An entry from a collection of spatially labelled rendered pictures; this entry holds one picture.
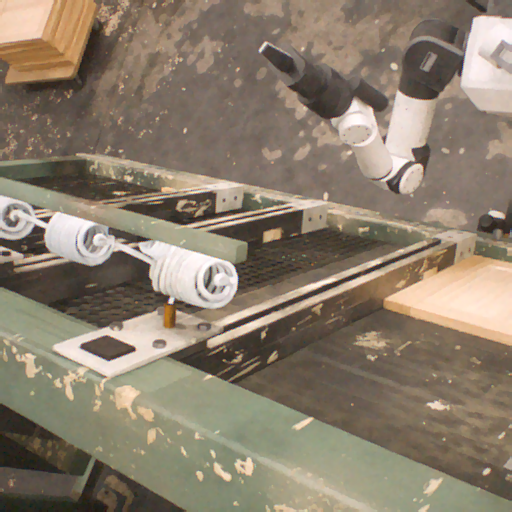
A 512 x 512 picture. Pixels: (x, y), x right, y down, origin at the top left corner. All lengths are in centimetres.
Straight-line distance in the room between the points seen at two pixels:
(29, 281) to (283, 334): 45
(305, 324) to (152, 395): 43
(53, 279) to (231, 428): 65
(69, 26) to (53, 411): 363
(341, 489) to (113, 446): 28
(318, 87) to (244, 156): 208
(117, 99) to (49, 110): 55
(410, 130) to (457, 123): 144
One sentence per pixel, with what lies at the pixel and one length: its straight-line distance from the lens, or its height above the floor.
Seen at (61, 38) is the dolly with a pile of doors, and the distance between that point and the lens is 428.
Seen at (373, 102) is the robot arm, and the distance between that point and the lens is 142.
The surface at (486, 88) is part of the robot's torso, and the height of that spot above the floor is 132.
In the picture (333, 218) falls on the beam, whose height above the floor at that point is 90.
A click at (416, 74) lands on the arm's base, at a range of 152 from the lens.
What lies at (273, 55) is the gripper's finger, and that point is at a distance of 130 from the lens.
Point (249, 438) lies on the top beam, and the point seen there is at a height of 195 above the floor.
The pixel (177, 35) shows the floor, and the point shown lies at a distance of 412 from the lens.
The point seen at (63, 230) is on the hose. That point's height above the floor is 191.
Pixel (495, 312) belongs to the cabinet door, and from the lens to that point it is 138.
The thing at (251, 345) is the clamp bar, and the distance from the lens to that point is 99.
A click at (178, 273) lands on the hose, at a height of 190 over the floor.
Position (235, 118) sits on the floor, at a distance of 353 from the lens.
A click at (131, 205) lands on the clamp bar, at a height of 131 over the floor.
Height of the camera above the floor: 252
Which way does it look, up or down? 54 degrees down
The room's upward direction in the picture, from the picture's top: 54 degrees counter-clockwise
